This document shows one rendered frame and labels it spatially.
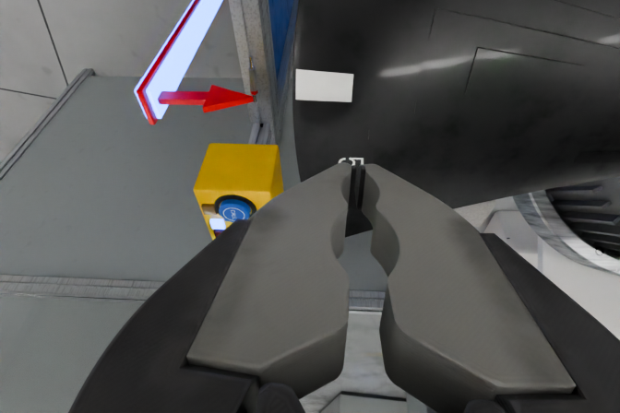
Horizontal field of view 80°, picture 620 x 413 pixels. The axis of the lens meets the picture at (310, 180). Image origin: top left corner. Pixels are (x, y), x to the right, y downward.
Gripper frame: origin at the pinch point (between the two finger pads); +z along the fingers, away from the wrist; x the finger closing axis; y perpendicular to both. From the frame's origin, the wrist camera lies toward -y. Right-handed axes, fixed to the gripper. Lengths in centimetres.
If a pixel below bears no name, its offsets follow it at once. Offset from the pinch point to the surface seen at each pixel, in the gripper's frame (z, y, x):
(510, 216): 54, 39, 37
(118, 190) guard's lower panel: 80, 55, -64
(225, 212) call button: 27.0, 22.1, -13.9
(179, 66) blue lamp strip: 14.3, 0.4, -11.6
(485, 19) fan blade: 9.1, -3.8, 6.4
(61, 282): 50, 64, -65
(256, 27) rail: 44.3, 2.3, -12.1
